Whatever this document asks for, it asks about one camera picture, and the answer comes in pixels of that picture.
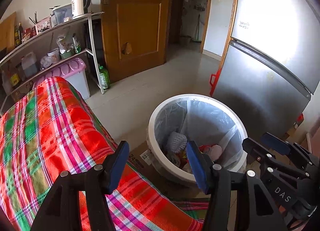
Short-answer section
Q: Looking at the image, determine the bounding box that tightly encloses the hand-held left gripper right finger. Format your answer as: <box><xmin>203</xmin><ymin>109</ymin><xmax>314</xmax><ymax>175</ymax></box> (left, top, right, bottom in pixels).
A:
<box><xmin>186</xmin><ymin>140</ymin><xmax>288</xmax><ymax>231</ymax></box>

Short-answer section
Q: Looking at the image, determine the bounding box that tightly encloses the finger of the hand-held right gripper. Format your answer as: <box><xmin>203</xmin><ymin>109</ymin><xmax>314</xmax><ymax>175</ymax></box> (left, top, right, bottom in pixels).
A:
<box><xmin>261</xmin><ymin>132</ymin><xmax>313</xmax><ymax>166</ymax></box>
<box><xmin>242</xmin><ymin>137</ymin><xmax>275</xmax><ymax>170</ymax></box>

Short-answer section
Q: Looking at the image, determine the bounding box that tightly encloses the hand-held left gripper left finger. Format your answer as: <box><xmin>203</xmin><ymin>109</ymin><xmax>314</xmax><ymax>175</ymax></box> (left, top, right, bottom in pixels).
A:
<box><xmin>30</xmin><ymin>140</ymin><xmax>130</xmax><ymax>231</ymax></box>

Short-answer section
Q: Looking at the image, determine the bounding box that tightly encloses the large white foam fruit net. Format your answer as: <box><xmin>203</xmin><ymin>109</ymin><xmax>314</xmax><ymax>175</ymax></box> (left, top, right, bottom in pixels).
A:
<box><xmin>165</xmin><ymin>131</ymin><xmax>188</xmax><ymax>154</ymax></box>

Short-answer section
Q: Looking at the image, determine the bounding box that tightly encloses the white round waste bin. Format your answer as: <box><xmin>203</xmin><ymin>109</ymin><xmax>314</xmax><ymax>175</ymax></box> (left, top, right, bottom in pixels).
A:
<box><xmin>146</xmin><ymin>93</ymin><xmax>248</xmax><ymax>188</ymax></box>

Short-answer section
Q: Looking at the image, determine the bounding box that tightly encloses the white trash bin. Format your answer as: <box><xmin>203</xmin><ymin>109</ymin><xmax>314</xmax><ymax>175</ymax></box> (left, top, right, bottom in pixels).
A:
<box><xmin>153</xmin><ymin>97</ymin><xmax>247</xmax><ymax>171</ymax></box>

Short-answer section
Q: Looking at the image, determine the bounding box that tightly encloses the brown cardboard box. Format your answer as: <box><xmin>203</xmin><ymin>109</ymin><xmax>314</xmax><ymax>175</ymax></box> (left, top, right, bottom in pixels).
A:
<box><xmin>127</xmin><ymin>141</ymin><xmax>210</xmax><ymax>199</ymax></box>

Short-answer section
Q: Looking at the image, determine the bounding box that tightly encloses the red green plaid blanket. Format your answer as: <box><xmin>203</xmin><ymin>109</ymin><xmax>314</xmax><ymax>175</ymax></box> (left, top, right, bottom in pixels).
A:
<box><xmin>0</xmin><ymin>76</ymin><xmax>210</xmax><ymax>231</ymax></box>

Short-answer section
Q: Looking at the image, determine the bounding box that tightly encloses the red plastic stool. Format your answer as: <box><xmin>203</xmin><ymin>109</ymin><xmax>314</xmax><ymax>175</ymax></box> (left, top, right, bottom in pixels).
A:
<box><xmin>209</xmin><ymin>67</ymin><xmax>223</xmax><ymax>97</ymax></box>

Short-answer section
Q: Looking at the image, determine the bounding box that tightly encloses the silver refrigerator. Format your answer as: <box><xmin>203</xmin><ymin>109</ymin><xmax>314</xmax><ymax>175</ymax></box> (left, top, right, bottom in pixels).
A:
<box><xmin>212</xmin><ymin>0</ymin><xmax>320</xmax><ymax>141</ymax></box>

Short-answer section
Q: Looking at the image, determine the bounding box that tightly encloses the green plastic bottle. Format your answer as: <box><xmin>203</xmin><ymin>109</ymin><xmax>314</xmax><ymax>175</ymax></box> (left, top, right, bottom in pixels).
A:
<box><xmin>98</xmin><ymin>65</ymin><xmax>111</xmax><ymax>90</ymax></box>

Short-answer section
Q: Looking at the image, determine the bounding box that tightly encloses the lilac lidded storage box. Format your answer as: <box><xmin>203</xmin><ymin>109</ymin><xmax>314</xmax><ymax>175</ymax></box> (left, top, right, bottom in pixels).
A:
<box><xmin>32</xmin><ymin>57</ymin><xmax>91</xmax><ymax>100</ymax></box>

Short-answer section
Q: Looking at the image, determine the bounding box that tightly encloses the clear crumpled plastic bag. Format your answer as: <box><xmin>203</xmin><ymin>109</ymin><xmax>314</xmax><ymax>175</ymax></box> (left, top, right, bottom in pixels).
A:
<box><xmin>40</xmin><ymin>56</ymin><xmax>53</xmax><ymax>70</ymax></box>

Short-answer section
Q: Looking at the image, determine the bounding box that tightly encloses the white lidded tub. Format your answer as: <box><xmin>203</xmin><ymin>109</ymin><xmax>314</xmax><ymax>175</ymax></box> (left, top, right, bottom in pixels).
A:
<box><xmin>47</xmin><ymin>48</ymin><xmax>60</xmax><ymax>62</ymax></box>

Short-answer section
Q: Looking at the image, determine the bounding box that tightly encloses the plastic bag of groceries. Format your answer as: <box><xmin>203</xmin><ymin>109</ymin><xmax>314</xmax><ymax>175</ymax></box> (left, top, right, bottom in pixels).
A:
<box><xmin>56</xmin><ymin>34</ymin><xmax>82</xmax><ymax>59</ymax></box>

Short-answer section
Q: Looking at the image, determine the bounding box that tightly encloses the plastic jug with dark liquid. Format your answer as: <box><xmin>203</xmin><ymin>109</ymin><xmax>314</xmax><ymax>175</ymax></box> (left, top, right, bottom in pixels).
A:
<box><xmin>21</xmin><ymin>52</ymin><xmax>38</xmax><ymax>78</ymax></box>

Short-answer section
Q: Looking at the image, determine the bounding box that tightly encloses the yellow label sauce bottle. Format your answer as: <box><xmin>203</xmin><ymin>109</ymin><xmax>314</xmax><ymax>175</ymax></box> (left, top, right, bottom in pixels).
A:
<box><xmin>9</xmin><ymin>69</ymin><xmax>20</xmax><ymax>88</ymax></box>

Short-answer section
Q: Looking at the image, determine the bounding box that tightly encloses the clear white plastic bottle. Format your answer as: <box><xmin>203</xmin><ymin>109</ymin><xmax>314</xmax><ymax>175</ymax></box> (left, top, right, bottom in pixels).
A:
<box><xmin>1</xmin><ymin>70</ymin><xmax>13</xmax><ymax>95</ymax></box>

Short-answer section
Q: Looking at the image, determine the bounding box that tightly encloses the wooden door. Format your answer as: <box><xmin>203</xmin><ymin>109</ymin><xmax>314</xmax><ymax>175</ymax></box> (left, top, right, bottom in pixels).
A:
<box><xmin>100</xmin><ymin>0</ymin><xmax>175</xmax><ymax>84</ymax></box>

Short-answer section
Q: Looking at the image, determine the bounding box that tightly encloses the long white metal shelf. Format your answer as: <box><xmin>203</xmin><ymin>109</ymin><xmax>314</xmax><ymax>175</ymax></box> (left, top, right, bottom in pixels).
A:
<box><xmin>0</xmin><ymin>11</ymin><xmax>105</xmax><ymax>112</ymax></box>

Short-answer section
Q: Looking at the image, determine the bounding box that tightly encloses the pink utensil box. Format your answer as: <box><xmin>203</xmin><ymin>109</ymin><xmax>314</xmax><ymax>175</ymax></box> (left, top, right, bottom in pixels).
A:
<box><xmin>34</xmin><ymin>17</ymin><xmax>52</xmax><ymax>35</ymax></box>

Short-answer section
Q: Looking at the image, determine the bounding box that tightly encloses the clear plastic storage container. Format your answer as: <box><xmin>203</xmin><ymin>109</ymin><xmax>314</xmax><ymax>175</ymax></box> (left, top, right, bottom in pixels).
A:
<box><xmin>51</xmin><ymin>4</ymin><xmax>73</xmax><ymax>25</ymax></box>

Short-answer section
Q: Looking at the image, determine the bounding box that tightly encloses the white electric kettle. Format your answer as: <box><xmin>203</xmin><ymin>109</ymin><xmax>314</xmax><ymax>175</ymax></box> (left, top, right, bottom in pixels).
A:
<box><xmin>71</xmin><ymin>0</ymin><xmax>92</xmax><ymax>20</ymax></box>

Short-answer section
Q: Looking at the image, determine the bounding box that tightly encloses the wooden cutting board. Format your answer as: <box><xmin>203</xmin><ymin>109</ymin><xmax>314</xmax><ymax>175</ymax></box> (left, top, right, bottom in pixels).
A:
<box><xmin>0</xmin><ymin>11</ymin><xmax>18</xmax><ymax>54</ymax></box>

